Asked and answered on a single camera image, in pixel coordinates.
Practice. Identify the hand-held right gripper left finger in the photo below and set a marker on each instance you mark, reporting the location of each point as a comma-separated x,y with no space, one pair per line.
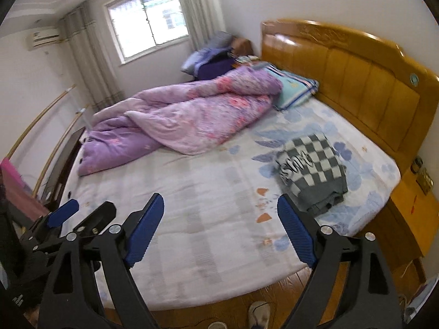
144,233

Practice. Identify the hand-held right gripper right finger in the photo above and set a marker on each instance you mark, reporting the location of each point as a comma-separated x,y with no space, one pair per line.
296,233

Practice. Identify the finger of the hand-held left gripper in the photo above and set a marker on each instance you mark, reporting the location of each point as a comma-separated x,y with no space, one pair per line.
63,212
99,217

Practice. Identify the grey white checkered cardigan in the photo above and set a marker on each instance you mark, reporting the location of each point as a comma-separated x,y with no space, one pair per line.
315,164

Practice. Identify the grey and pink striped towel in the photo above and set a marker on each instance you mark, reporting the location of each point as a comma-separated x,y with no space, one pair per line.
20,198

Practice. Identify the dark top white tv cabinet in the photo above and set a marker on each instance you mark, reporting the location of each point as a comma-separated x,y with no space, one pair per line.
65,164

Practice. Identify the wooden bed with headboard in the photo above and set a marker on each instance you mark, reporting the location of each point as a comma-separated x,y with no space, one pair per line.
205,212

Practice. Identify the bright pink towel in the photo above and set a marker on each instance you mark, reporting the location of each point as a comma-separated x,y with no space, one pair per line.
12,168

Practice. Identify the person's white shoe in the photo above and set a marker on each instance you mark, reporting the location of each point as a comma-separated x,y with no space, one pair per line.
259,315

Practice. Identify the purple floral quilt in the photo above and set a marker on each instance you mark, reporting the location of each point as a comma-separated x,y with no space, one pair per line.
188,116

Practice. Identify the light blue striped pillow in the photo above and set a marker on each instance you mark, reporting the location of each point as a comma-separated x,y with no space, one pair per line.
298,87

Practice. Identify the grey beige striped curtain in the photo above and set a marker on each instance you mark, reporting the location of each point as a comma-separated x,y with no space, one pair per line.
92,61
200,10

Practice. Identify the wooden bed headboard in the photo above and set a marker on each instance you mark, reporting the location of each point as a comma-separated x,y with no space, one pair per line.
360,75

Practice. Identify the small wooden nightstand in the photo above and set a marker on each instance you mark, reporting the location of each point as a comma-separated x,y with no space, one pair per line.
243,46

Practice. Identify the grey pillow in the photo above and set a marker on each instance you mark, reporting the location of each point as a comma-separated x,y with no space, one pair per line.
221,40

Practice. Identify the white barre post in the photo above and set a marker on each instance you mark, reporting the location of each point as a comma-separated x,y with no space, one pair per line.
78,101

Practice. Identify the wall air conditioner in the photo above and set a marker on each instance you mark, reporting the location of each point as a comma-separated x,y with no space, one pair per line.
43,37

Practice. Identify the window with white frame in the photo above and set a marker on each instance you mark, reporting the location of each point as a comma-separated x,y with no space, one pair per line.
147,20

